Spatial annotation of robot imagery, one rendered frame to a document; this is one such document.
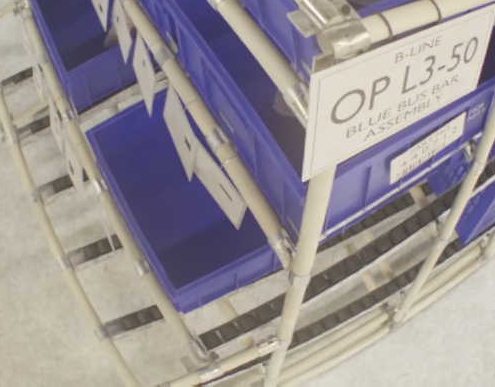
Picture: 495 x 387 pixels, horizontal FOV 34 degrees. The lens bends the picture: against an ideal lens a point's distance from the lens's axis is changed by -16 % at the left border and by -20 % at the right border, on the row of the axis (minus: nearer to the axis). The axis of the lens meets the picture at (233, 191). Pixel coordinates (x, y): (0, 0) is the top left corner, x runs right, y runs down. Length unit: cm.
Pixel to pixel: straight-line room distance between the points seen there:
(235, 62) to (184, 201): 36
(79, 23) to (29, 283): 86
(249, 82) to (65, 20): 70
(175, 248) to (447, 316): 106
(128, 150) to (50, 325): 82
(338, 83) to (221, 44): 67
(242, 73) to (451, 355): 129
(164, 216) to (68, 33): 53
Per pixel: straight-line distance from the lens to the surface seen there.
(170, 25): 149
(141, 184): 178
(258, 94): 147
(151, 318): 198
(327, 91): 88
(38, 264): 254
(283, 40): 104
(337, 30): 84
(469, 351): 251
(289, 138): 143
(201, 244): 172
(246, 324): 167
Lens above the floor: 231
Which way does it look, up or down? 64 degrees down
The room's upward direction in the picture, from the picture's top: 2 degrees clockwise
